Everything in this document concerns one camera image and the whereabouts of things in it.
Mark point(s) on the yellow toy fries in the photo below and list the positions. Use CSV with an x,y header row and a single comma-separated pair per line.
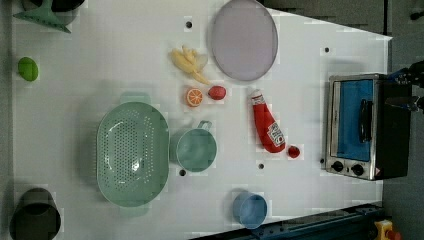
x,y
190,62

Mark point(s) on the green plastic mug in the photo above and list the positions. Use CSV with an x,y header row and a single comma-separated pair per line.
x,y
194,149

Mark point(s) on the silver black toaster oven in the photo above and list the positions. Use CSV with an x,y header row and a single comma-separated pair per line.
x,y
366,137

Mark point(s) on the red plush ketchup bottle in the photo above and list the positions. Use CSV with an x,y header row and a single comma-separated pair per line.
x,y
268,130

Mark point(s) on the black cylindrical cup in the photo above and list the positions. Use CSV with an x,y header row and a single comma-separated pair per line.
x,y
36,216

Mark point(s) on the green toy lime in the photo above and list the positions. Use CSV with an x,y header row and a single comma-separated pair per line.
x,y
28,69

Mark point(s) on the red toy strawberry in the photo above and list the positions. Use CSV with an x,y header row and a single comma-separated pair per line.
x,y
293,152

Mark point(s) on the green plastic strainer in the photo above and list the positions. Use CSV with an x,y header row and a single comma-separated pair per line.
x,y
132,154

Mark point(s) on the orange slice toy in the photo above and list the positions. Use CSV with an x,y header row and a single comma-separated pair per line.
x,y
194,97

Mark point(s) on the red toy fruit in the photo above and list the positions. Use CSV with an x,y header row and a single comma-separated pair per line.
x,y
217,92

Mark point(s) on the lilac oval plate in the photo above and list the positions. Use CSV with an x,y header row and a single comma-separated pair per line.
x,y
244,40

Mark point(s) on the yellow red emergency button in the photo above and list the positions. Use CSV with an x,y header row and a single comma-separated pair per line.
x,y
385,231

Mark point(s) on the green funnel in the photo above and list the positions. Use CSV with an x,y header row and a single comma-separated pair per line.
x,y
43,15

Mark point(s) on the blue plastic cup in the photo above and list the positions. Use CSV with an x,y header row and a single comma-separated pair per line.
x,y
249,209

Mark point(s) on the blue metal frame rail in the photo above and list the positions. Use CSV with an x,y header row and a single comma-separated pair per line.
x,y
353,223

